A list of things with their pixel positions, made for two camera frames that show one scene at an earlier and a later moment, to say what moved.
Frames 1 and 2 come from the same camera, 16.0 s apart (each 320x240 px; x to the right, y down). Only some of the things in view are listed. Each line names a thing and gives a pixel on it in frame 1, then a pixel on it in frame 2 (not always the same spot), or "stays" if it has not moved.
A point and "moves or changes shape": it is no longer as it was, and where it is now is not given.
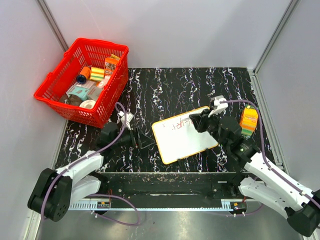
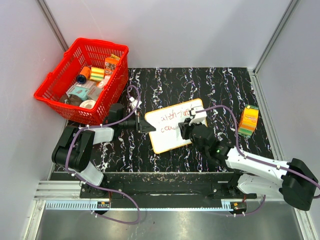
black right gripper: [200, 120] to [185, 127]
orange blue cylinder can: [84, 75] stays
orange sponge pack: [248, 119] stays
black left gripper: [140, 140] to [142, 125]
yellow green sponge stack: [97, 74] stays
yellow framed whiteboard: [178, 137] moves or changes shape
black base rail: [169, 187] stays
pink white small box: [102, 84] stays
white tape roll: [88, 103] stays
